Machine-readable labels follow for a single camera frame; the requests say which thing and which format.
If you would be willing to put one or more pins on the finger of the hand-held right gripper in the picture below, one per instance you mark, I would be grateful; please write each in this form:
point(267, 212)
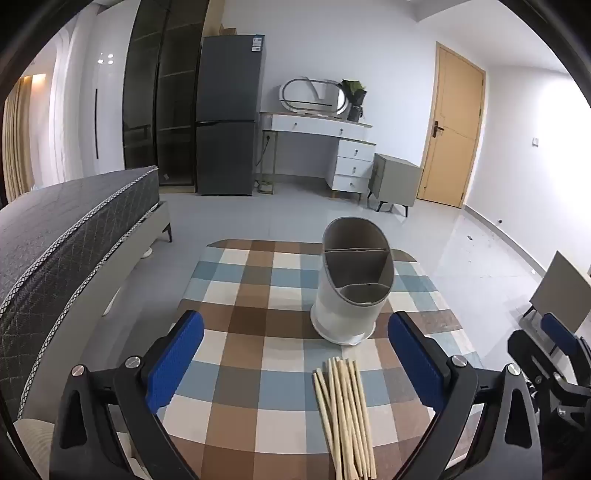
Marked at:
point(521, 348)
point(556, 330)

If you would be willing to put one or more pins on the potted green plant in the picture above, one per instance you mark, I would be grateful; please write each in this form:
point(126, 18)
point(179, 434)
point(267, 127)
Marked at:
point(355, 99)

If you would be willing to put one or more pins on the dark grey refrigerator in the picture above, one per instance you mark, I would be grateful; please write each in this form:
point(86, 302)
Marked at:
point(226, 92)

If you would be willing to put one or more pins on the light wooden door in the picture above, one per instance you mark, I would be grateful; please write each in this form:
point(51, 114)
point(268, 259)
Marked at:
point(452, 115)

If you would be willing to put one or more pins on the beige curtain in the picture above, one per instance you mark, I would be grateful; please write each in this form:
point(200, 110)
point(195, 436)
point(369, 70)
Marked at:
point(18, 138)

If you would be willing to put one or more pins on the dark glass cabinet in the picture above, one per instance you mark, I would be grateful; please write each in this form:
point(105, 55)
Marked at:
point(175, 92)

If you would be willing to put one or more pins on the grey nightstand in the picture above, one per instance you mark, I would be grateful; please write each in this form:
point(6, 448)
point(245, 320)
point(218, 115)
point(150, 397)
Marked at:
point(397, 182)

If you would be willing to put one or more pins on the gold metal frame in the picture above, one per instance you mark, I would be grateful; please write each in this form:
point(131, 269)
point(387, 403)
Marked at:
point(264, 186)

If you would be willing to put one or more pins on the cardboard box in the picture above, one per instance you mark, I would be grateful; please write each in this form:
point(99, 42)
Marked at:
point(213, 18)

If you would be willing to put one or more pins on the dark grey quilted mattress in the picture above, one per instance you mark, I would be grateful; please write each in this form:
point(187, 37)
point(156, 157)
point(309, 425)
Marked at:
point(55, 230)

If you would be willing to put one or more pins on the white grey utensil holder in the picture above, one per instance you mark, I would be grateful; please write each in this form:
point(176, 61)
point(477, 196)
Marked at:
point(337, 314)

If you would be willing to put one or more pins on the oval vanity mirror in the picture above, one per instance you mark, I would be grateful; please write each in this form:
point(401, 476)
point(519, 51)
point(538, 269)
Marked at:
point(318, 94)

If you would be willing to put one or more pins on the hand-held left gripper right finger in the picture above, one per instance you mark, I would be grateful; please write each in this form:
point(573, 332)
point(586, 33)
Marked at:
point(415, 360)

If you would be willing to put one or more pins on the white vanity desk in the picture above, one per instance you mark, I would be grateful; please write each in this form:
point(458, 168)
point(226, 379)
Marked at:
point(318, 124)

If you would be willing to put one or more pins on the bundle of wooden chopsticks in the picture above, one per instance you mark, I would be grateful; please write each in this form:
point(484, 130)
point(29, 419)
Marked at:
point(344, 415)

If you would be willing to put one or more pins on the checkered tablecloth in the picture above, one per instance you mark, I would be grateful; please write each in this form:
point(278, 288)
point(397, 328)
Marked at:
point(258, 323)

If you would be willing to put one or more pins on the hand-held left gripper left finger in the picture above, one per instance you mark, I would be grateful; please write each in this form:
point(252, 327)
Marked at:
point(178, 355)

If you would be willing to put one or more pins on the glossy white wardrobe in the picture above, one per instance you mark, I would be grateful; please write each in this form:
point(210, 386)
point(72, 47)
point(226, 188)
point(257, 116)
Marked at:
point(78, 115)

